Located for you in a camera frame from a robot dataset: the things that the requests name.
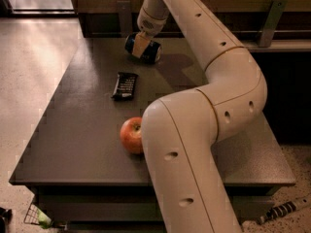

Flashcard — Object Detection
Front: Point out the metal shelf bracket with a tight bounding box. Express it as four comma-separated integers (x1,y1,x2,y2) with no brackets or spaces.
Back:
258,0,288,48
117,0,132,37

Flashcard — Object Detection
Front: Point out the striped black white stick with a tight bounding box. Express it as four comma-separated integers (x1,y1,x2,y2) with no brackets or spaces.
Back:
257,194,311,225

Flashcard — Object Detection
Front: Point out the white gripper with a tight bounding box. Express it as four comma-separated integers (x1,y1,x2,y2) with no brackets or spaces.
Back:
132,7,168,58

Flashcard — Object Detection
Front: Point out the right metal shelf bracket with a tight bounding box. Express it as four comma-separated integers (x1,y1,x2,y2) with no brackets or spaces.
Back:
258,0,288,48

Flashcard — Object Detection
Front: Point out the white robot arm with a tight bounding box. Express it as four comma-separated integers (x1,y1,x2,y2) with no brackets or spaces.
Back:
134,0,267,233

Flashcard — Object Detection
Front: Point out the wire basket with green item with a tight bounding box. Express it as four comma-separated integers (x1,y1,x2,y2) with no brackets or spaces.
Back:
23,200,53,229

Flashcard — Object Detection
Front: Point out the blue pepsi can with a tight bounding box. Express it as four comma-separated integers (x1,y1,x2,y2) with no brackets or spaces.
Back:
124,33,162,64

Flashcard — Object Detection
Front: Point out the red apple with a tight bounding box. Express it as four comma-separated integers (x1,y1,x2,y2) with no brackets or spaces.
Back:
120,117,143,154

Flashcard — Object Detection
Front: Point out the black chocolate bar wrapper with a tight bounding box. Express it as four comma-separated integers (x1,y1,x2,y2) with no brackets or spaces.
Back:
112,72,138,101

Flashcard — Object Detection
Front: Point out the grey cabinet table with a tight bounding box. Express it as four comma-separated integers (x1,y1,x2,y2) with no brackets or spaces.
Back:
11,39,295,233

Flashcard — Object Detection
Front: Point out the wooden wall shelf rail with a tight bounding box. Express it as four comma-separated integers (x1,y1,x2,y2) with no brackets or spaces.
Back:
71,0,311,40

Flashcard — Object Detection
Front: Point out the left metal shelf bracket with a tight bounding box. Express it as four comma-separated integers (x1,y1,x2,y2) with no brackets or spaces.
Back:
117,0,132,37

